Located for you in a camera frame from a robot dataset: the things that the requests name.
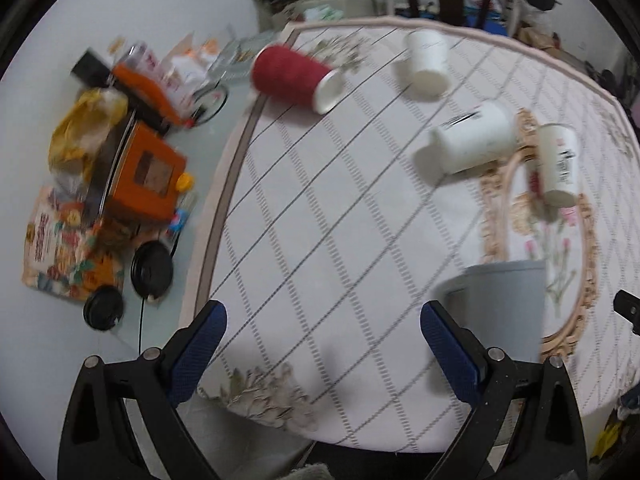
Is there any orange snack packet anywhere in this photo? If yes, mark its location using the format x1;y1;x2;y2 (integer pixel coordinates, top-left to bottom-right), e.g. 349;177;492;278
163;34;221;90

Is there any white paper cup red logo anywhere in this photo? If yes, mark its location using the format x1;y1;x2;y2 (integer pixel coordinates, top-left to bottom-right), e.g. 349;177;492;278
536;124;579;208

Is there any black round lid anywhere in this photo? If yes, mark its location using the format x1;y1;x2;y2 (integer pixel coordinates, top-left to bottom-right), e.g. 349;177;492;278
130;240;174;301

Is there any orange cardboard box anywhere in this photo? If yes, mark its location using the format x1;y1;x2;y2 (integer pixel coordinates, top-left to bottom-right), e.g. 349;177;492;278
98;118;186;224

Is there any white paper cup lying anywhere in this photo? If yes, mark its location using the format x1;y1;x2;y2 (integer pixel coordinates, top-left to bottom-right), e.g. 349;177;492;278
432;100;518;174

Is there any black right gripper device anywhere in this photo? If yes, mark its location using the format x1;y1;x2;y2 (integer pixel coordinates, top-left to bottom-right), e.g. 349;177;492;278
613;289;640;336

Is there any black round cap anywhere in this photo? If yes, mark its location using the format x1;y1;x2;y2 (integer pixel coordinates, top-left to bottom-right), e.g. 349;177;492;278
82;285;125;332

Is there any black thermos bottle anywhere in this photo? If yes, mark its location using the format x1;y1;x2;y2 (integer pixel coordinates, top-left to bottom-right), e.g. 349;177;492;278
70;49;116;89

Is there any floral patterned table mat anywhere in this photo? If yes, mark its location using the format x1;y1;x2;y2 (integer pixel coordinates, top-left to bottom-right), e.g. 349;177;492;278
193;18;639;452

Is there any grey tea box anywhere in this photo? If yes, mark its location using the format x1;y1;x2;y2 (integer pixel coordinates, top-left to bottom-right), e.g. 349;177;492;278
253;0;304;32

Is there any grey plastic cup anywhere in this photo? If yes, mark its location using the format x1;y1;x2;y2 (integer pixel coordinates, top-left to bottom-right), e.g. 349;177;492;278
436;260;547;363

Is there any glass ashtray tray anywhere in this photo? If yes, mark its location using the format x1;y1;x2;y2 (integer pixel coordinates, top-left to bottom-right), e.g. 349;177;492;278
207;30;277;81

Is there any white paper cup small print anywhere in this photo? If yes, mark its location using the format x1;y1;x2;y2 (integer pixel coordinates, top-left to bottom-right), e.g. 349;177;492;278
406;28;450;98

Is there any red ribbed paper cup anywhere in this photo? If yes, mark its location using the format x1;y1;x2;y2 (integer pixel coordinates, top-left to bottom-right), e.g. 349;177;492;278
250;44;345;115

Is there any purple drink bottle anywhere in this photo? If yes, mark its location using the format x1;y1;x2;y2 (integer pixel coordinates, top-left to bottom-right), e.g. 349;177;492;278
120;41;188;115

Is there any colourful snack bag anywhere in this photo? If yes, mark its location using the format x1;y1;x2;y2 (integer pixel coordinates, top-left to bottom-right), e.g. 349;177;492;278
22;185;124;301

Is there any yellow plastic bag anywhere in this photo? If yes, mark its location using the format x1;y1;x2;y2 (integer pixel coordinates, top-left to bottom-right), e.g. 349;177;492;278
48;88;128;200

